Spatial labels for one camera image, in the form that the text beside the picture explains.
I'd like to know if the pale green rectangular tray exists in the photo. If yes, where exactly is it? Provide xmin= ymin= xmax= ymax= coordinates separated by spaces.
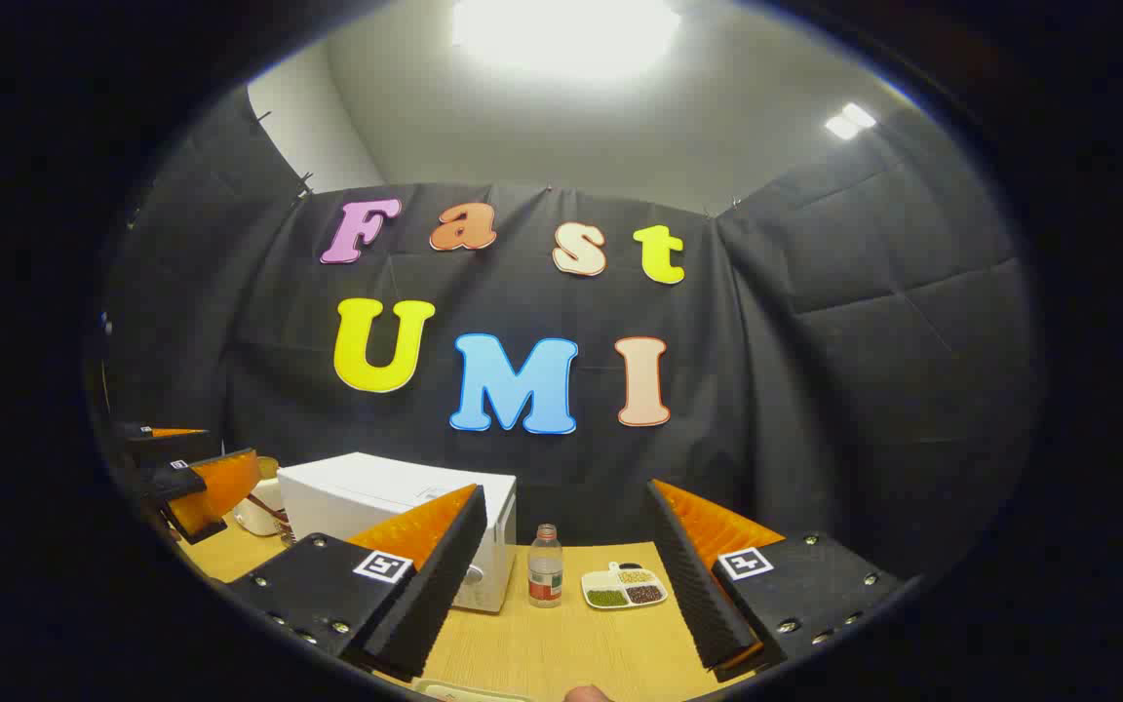
xmin=415 ymin=681 xmax=533 ymax=702

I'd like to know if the white divided dish of beans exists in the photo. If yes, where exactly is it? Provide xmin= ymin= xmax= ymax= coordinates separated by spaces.
xmin=581 ymin=563 xmax=668 ymax=610

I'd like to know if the small ceiling light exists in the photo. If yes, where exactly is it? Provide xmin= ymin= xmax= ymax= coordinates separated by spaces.
xmin=825 ymin=102 xmax=877 ymax=140

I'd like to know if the white toaster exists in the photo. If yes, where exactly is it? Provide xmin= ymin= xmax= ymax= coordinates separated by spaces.
xmin=233 ymin=478 xmax=288 ymax=537

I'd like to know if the white microwave oven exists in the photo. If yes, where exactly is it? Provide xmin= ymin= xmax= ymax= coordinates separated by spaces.
xmin=277 ymin=451 xmax=518 ymax=613

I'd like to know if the clear plastic bottle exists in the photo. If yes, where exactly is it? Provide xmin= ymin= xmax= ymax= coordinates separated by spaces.
xmin=527 ymin=524 xmax=563 ymax=608

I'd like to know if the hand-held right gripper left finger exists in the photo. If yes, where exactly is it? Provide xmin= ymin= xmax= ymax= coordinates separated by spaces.
xmin=228 ymin=484 xmax=489 ymax=682

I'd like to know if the large ceiling light panel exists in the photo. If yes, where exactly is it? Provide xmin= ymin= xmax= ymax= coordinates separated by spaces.
xmin=452 ymin=0 xmax=681 ymax=79

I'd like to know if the black backdrop cloth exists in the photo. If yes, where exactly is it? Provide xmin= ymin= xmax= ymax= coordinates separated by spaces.
xmin=84 ymin=83 xmax=1045 ymax=586

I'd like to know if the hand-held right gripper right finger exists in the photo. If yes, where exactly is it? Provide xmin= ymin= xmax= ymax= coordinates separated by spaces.
xmin=644 ymin=478 xmax=906 ymax=683

